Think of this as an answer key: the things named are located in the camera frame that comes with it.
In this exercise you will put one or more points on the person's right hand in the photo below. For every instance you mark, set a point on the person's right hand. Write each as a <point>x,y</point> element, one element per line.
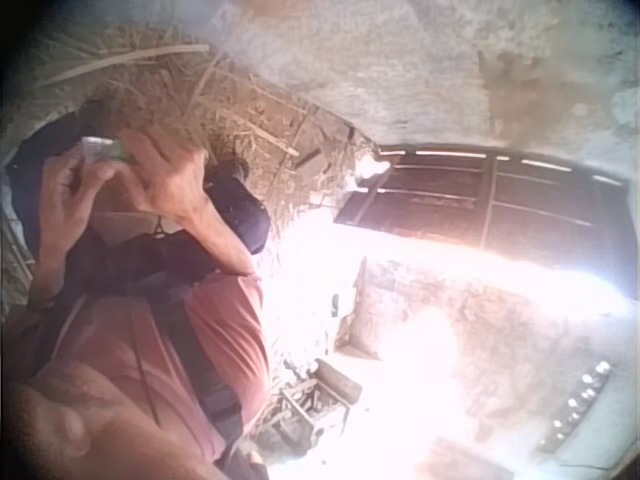
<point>172,180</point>

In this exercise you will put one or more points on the person's left hand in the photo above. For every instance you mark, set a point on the person's left hand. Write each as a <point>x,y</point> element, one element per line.
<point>60,205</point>

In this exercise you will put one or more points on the person's right fingers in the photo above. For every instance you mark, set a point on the person's right fingers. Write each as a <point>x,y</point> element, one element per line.
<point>137,155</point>

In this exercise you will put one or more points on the person's left fingers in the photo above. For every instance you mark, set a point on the person's left fingers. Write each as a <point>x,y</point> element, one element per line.
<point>67,172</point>

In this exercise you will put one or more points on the heap of dry straw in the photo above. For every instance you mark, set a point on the heap of dry straw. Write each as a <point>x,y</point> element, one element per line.
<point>165,95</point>

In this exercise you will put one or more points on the long pale cane stalk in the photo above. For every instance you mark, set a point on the long pale cane stalk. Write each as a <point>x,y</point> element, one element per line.
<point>150,54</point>

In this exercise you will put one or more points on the person's legs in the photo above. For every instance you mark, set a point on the person's legs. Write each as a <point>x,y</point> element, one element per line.
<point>240,210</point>

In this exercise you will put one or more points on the small wooden crate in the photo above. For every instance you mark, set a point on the small wooden crate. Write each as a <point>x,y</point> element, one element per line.
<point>302,410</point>

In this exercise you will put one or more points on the dark wooden slatted gate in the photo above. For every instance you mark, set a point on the dark wooden slatted gate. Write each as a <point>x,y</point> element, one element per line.
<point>550,220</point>

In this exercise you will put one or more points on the row of small shiny bottles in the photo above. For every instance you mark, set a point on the row of small shiny bottles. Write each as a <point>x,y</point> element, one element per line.
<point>575,402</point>

